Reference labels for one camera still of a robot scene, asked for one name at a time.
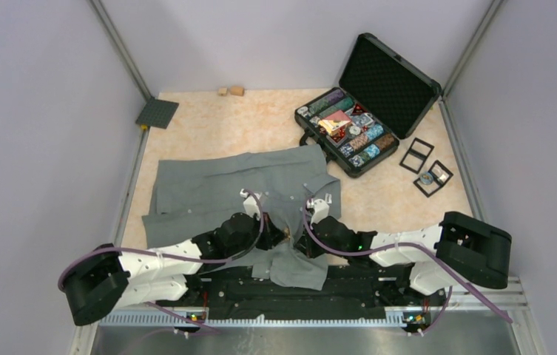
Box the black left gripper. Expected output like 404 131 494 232
226 211 287 257

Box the grey button shirt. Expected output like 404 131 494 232
142 145 341 291

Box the round portrait pin badge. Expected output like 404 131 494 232
419 172 433 185

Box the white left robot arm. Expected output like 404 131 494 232
58 189 286 326

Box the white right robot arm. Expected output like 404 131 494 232
302 199 512 305

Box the playing card deck box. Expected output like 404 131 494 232
318 110 352 136

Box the black poker chip case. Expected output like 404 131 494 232
294 33 442 178

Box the dark grey lego baseplate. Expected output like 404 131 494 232
135 97 179 129

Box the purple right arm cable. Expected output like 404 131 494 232
303 195 514 337

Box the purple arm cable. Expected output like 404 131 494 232
57 189 266 339
303 195 514 337

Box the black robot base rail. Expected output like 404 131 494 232
101 264 529 329

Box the black display frame far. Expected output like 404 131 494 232
399 138 435 174

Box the black display frame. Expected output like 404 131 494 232
399 138 435 174
413 160 454 198

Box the black display frame near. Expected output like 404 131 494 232
413 160 454 198

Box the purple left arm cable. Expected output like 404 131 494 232
57 189 266 339

